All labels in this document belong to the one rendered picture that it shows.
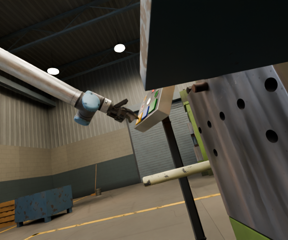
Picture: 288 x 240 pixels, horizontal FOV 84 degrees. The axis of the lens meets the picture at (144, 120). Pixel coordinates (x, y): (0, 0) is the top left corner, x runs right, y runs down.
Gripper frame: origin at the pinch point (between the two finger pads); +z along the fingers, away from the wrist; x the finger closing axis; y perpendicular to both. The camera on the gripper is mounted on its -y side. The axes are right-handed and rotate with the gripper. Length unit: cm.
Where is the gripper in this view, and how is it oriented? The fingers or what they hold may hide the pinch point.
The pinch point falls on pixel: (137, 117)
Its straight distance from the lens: 111.3
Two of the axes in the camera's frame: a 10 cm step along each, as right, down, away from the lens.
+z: 8.7, 4.0, 2.8
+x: 4.3, -3.5, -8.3
